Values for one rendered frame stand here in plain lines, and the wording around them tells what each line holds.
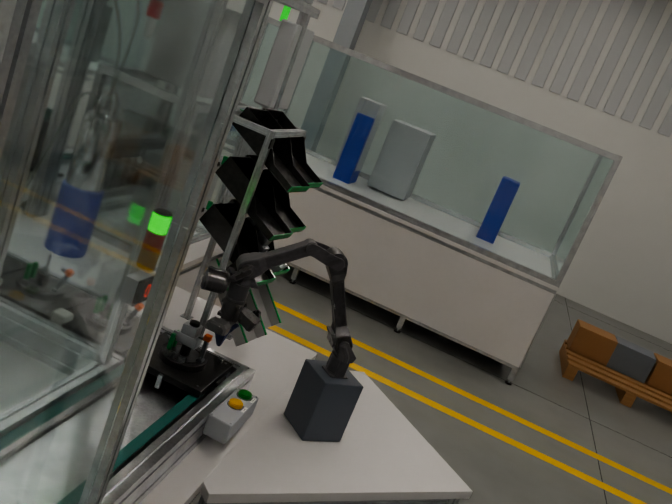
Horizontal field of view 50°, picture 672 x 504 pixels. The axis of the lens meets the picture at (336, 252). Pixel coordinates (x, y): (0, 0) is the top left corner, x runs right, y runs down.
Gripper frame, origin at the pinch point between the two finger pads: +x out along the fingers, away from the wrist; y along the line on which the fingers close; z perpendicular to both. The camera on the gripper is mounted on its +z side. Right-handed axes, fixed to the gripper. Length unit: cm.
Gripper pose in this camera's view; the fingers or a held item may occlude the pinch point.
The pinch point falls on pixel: (222, 335)
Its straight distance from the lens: 210.8
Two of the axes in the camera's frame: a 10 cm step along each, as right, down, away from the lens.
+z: 9.0, 4.0, -1.6
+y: 2.4, -1.7, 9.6
